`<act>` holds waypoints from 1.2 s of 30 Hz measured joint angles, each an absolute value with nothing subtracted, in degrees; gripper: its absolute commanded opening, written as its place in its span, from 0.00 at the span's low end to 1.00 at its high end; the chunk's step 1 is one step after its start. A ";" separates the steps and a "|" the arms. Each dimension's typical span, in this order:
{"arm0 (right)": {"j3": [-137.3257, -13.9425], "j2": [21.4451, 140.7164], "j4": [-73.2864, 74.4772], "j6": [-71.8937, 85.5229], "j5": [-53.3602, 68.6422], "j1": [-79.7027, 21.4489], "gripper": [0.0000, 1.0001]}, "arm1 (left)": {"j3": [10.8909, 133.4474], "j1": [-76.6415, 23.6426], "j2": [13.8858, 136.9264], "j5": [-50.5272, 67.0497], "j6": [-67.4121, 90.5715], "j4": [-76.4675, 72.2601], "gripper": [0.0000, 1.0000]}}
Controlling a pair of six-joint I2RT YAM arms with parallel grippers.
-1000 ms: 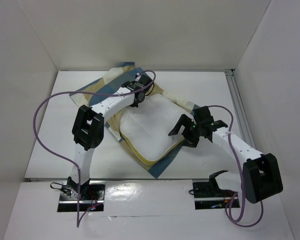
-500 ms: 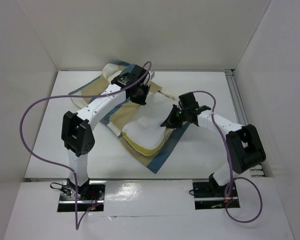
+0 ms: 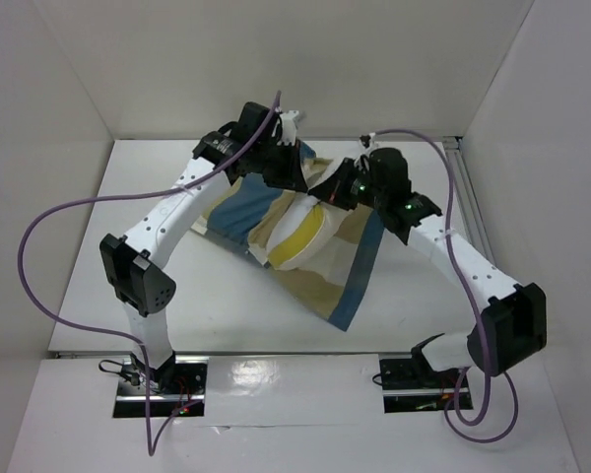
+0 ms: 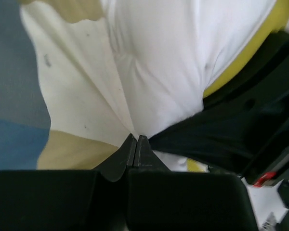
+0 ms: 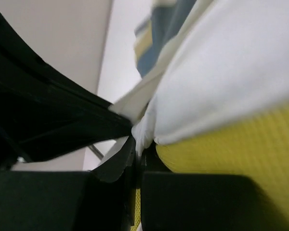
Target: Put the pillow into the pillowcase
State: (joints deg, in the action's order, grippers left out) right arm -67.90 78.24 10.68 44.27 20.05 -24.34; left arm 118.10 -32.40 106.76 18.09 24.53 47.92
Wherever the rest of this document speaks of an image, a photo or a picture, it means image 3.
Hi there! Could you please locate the blue beige checked pillowcase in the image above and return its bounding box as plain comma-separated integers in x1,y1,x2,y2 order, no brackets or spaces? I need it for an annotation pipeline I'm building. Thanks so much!
189,142,386,332

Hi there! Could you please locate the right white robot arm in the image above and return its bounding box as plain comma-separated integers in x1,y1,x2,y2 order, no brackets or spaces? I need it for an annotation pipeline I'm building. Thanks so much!
308,149,547,386

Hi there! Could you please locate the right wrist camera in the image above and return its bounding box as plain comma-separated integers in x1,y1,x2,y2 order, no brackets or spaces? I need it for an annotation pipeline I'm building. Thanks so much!
368,147,412,197

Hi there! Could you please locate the white pillow yellow edge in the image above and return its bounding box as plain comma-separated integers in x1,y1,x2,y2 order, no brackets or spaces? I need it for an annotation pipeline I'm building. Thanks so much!
265,192,352,271

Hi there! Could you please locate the aluminium frame rail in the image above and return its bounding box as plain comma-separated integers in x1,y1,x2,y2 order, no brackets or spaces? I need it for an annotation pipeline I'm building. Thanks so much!
442,136,494,263

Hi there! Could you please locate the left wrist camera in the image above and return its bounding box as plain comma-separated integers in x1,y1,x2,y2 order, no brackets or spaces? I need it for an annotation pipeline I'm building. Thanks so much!
232,101,271,142

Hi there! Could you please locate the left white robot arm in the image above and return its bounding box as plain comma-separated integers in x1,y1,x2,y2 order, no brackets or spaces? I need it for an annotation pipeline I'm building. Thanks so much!
99,129,315,393

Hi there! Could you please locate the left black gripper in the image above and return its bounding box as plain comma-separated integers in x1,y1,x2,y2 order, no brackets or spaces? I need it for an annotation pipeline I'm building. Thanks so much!
253,139,307,193

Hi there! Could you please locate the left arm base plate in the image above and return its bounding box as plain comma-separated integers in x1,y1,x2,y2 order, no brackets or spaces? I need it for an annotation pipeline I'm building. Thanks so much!
112,361,208,419

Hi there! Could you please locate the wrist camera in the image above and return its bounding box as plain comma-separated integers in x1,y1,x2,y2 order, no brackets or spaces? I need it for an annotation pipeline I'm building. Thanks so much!
232,101,271,142
368,147,412,197

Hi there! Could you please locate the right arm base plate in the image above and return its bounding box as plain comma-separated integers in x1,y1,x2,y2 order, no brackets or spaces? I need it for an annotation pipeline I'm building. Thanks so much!
372,356,460,414

